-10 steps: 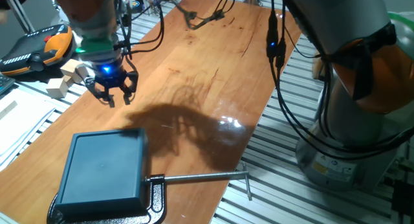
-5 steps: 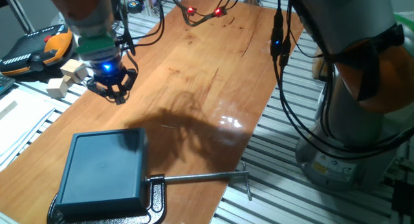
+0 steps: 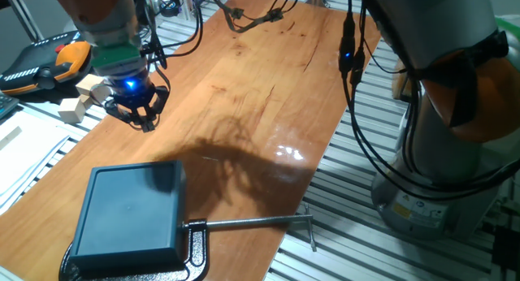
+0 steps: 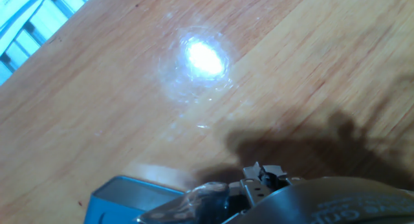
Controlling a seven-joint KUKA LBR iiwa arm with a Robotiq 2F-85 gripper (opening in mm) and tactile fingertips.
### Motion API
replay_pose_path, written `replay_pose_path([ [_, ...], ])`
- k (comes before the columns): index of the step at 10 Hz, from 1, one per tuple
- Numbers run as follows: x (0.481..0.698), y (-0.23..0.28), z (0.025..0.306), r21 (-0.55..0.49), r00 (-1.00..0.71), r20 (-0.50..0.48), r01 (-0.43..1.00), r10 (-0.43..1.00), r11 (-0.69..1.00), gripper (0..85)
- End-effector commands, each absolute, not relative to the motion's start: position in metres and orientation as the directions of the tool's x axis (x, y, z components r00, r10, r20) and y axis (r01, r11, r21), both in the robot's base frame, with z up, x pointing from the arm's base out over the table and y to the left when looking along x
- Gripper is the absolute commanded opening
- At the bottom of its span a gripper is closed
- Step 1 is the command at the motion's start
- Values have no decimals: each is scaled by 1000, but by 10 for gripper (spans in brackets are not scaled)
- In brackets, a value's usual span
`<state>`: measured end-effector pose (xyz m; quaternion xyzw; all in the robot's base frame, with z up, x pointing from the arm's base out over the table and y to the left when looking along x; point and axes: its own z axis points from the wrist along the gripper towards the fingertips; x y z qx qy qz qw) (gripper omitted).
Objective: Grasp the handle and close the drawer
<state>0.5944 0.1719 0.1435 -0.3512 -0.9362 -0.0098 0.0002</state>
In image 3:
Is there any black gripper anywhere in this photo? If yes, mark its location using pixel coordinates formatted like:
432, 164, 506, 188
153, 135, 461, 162
104, 65, 171, 133

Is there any dark blue drawer cabinet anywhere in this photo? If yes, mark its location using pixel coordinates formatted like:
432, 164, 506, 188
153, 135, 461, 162
69, 159, 188, 270

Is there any green wrist mounting plate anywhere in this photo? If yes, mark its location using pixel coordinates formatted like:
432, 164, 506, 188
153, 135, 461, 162
89, 43, 148, 70

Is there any large wooden cube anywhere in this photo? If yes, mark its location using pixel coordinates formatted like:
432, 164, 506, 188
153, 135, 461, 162
75, 73, 107, 106

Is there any small wooden cube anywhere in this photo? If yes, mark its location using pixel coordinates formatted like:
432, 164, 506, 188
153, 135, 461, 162
58, 97, 86, 124

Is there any orange wooden board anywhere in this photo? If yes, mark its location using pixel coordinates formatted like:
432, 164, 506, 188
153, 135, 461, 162
0, 0, 383, 281

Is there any orange black teach pendant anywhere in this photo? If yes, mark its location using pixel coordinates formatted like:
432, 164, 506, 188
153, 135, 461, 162
0, 30, 93, 96

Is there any white paper stack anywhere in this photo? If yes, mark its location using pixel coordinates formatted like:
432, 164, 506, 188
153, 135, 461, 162
0, 110, 72, 215

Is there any black keyboard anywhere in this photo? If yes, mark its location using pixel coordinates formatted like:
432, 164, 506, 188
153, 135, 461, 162
0, 93, 20, 120

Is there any small wooden bar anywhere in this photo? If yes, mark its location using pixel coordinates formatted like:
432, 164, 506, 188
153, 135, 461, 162
0, 125, 24, 150

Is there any metal tripod leg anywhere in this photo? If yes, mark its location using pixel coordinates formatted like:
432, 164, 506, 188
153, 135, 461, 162
3, 0, 44, 42

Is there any black metal c-clamp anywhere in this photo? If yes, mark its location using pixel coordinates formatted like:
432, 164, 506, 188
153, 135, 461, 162
59, 207, 319, 281

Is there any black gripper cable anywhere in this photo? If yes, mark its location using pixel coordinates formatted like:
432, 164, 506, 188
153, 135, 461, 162
141, 0, 205, 71

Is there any dangling circuit board cable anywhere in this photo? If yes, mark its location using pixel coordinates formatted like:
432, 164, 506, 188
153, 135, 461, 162
210, 0, 286, 33

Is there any black cable with blue light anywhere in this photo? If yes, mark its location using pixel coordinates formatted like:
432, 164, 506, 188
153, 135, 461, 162
338, 0, 520, 201

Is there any black cable with plug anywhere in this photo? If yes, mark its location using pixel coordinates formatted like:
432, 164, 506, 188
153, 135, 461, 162
350, 0, 520, 192

